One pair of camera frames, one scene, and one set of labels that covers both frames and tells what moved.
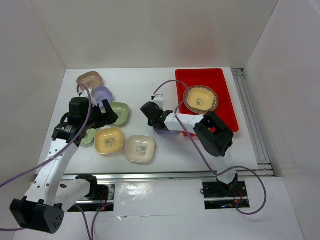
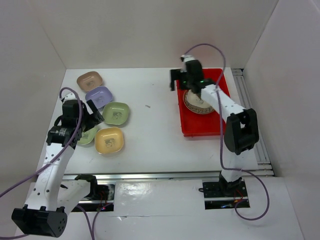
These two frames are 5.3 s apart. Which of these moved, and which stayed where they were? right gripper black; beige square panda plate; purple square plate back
Moved: beige square panda plate; right gripper black
Stayed: purple square plate back
